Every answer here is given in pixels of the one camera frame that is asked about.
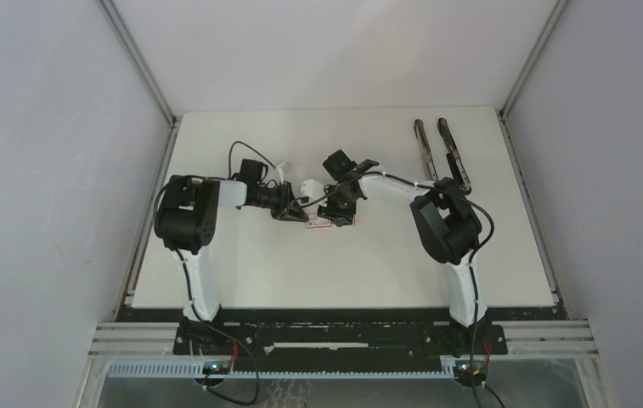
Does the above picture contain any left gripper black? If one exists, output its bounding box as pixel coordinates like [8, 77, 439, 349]
[251, 181, 309, 223]

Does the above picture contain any red white staple box sleeve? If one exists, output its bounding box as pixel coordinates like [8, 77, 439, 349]
[306, 215, 356, 230]

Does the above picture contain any silver black staple remover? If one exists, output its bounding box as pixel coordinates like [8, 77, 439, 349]
[413, 119, 439, 182]

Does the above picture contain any black stapler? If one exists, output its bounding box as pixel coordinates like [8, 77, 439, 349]
[437, 117, 472, 196]

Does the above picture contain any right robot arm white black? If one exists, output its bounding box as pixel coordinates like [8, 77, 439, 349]
[317, 150, 487, 354]

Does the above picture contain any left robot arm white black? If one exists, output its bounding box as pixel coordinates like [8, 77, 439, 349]
[153, 159, 309, 354]

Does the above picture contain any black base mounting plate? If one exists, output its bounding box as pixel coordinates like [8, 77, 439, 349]
[172, 308, 509, 371]

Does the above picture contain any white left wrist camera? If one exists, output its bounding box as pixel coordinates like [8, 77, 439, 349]
[275, 161, 292, 184]

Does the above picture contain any left black camera cable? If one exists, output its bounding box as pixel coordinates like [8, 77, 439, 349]
[153, 140, 279, 339]

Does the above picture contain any left controller board with wires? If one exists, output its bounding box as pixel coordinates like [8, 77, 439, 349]
[192, 337, 261, 407]

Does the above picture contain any controller board with wires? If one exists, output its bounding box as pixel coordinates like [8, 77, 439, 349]
[453, 340, 505, 407]
[192, 337, 261, 407]

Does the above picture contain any right controller board with wires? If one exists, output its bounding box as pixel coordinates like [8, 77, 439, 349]
[453, 340, 505, 407]

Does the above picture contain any white cable duct strip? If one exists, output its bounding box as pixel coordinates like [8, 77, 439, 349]
[107, 360, 455, 379]

